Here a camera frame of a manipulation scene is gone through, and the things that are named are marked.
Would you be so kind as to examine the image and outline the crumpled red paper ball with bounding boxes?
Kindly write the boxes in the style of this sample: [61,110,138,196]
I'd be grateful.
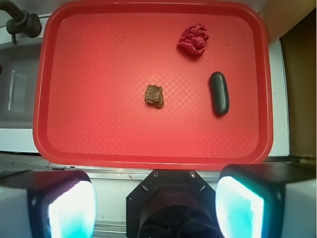
[177,23,209,55]

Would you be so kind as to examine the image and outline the grey sink basin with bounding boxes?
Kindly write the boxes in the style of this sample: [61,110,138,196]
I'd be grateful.
[0,40,42,129]

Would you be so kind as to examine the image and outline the brown cardboard box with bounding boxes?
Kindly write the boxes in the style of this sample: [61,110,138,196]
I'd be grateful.
[280,9,317,159]

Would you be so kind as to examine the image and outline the dark green plastic pickle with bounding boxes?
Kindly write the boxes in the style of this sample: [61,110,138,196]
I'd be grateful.
[210,71,229,117]

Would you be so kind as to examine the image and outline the red plastic tray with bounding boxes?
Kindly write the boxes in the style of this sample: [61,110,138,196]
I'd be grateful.
[33,0,273,171]

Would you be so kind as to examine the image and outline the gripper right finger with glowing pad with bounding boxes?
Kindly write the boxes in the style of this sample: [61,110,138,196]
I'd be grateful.
[215,163,317,238]

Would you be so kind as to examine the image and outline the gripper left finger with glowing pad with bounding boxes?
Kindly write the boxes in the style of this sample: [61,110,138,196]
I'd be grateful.
[0,170,97,238]

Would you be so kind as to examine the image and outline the dark metal faucet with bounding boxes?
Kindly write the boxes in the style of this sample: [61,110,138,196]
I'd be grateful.
[0,0,42,44]

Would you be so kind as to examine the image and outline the brown rock chunk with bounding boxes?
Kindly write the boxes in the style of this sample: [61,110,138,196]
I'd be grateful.
[145,85,164,110]

